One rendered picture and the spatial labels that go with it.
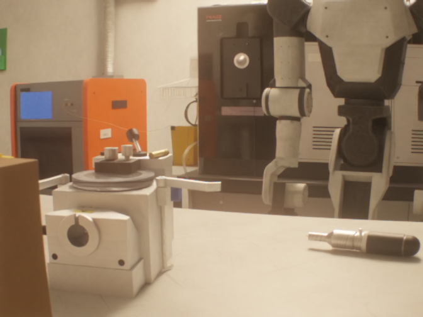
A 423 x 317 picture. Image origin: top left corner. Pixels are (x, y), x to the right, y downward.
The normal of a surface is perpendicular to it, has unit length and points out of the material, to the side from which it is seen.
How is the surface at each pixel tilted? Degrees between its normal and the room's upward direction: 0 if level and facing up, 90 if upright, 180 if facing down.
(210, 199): 90
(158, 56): 90
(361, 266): 0
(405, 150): 90
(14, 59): 90
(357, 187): 80
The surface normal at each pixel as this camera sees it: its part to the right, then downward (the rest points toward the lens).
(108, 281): -0.14, 0.12
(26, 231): 0.92, 0.04
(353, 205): -0.42, -0.06
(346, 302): 0.00, -0.99
